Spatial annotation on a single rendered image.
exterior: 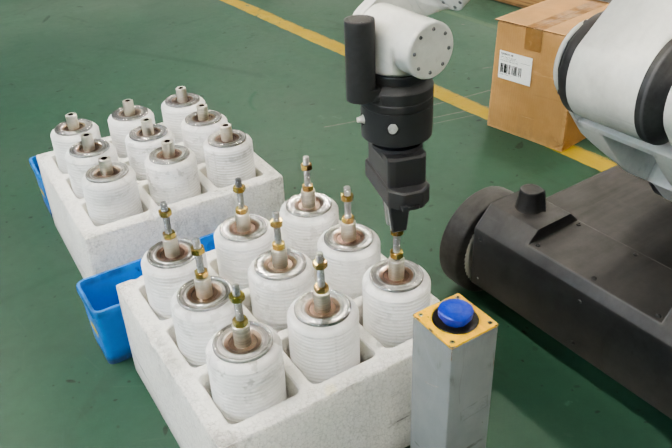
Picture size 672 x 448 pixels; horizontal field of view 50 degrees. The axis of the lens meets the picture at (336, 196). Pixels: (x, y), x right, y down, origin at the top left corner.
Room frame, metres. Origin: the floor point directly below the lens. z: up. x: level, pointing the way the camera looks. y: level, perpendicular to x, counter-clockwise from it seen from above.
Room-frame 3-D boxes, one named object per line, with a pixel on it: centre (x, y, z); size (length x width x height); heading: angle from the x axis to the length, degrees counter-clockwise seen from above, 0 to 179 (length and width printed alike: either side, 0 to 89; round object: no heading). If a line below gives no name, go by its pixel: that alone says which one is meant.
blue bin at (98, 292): (1.04, 0.30, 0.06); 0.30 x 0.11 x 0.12; 122
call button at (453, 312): (0.64, -0.13, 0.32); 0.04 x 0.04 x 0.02
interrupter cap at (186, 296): (0.79, 0.18, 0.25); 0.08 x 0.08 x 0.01
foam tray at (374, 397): (0.85, 0.08, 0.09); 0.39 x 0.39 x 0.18; 31
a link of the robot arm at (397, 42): (0.80, -0.07, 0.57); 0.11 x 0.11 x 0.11; 32
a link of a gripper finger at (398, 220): (0.80, -0.08, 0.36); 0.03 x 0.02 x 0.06; 105
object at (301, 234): (1.01, 0.04, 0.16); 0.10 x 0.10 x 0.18
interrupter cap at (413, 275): (0.81, -0.08, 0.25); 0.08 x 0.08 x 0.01
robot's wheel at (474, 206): (1.12, -0.28, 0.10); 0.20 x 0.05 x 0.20; 124
